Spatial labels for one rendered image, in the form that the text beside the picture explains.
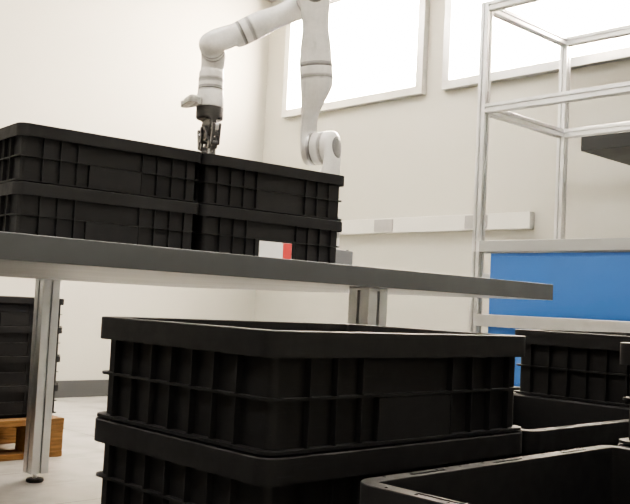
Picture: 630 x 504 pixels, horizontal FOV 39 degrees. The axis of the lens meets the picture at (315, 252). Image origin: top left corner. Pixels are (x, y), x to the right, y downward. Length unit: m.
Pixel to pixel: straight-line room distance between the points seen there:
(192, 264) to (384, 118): 4.21
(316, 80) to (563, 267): 1.62
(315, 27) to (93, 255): 1.28
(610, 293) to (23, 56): 3.53
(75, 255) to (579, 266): 2.62
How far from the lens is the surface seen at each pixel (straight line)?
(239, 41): 2.54
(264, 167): 2.02
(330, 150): 2.47
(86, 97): 5.69
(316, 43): 2.52
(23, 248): 1.37
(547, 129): 4.49
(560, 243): 3.77
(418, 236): 5.35
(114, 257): 1.44
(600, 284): 3.67
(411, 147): 5.47
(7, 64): 5.49
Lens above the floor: 0.62
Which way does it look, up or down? 3 degrees up
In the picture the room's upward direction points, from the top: 3 degrees clockwise
